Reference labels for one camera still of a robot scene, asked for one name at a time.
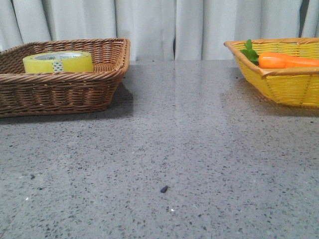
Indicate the yellow woven basket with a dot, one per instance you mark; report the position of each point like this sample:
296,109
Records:
290,86

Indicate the white curtain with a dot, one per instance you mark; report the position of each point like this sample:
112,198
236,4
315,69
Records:
158,29

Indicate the brown wicker basket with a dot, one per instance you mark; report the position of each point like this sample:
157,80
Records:
23,94

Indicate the orange toy carrot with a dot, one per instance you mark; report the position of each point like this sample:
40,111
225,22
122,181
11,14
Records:
273,60

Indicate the yellow packing tape roll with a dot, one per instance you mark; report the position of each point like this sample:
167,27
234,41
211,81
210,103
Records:
60,61

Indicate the small black debris piece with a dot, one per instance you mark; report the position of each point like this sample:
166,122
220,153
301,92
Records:
164,189

